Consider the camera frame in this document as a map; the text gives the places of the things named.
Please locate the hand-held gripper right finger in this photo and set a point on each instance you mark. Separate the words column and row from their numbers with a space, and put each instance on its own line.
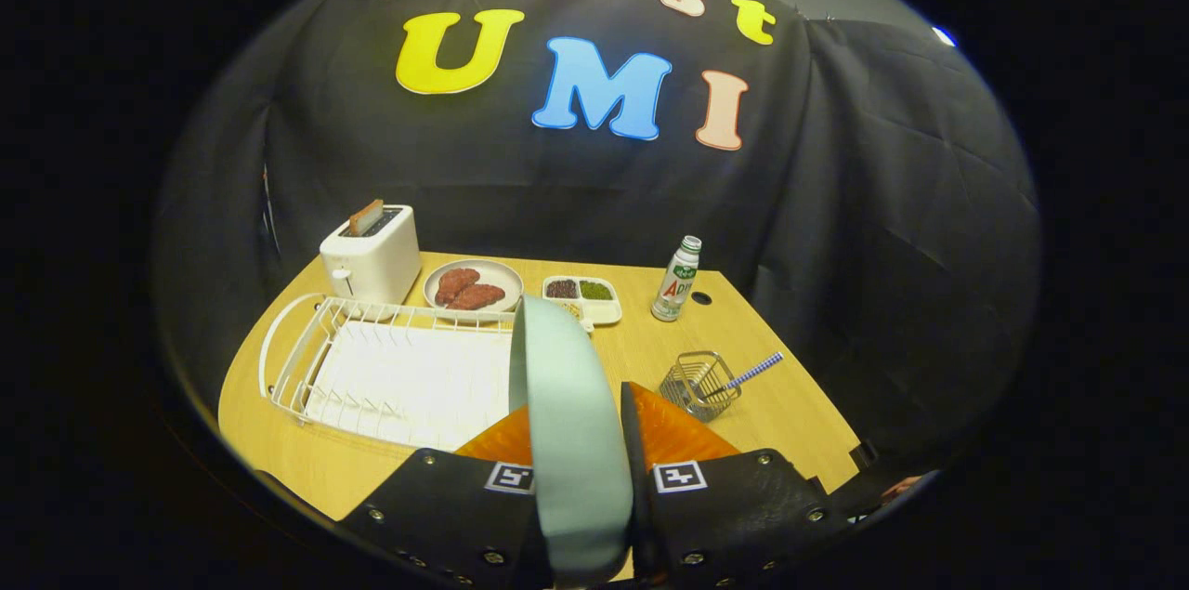
column 734, row 516

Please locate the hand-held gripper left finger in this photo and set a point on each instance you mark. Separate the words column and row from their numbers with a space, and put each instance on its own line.
column 446, row 506

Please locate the pale green plate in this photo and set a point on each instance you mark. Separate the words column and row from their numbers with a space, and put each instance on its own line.
column 567, row 432

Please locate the grey plate with meat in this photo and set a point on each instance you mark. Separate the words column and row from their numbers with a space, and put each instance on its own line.
column 503, row 279

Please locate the brown meat piece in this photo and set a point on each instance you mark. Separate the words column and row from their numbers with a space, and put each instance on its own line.
column 478, row 297
column 455, row 283

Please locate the beige grains pile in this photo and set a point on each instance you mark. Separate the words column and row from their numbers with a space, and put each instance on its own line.
column 568, row 308

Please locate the white green drink bottle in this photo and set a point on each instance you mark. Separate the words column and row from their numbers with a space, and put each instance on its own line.
column 675, row 283

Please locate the white divided tray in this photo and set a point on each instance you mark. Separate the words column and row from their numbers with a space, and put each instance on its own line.
column 606, row 312

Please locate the dark red beans pile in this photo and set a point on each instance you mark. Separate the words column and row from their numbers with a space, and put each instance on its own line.
column 561, row 289

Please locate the white toaster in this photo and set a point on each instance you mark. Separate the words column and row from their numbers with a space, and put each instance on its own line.
column 372, row 265

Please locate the green beans pile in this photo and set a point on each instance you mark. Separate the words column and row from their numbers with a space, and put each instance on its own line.
column 596, row 291

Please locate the brown toast slice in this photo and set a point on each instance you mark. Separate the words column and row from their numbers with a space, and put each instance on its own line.
column 365, row 218

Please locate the black backdrop cloth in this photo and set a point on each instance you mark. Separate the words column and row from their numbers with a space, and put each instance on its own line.
column 836, row 200

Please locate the black table edge bracket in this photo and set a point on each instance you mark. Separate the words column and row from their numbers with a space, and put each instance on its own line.
column 864, row 455

